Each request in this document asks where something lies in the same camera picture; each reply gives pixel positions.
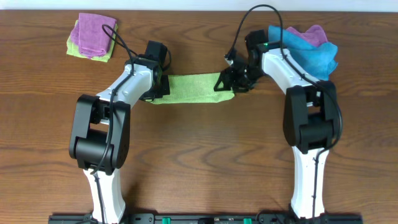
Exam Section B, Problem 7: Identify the green microfibre cloth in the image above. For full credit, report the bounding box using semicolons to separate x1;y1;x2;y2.
152;73;234;105

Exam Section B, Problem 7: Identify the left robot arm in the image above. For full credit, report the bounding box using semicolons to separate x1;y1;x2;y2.
69;55;165;223

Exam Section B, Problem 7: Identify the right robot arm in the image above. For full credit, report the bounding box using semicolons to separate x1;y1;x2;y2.
214;30;342;223

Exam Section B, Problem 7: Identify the blue crumpled cloth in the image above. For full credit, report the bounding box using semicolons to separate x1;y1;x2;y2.
268;26;338;80

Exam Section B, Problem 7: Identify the purple crumpled cloth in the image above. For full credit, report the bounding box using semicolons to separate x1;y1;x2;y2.
287;25;328;47

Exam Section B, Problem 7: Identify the folded purple cloth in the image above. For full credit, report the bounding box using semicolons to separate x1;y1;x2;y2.
71;12;116;58

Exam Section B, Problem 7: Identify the folded green cloth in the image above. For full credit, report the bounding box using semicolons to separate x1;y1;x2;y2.
66;20;115;63

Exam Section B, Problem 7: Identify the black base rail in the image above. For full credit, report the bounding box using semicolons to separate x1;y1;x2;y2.
47;212;364;224

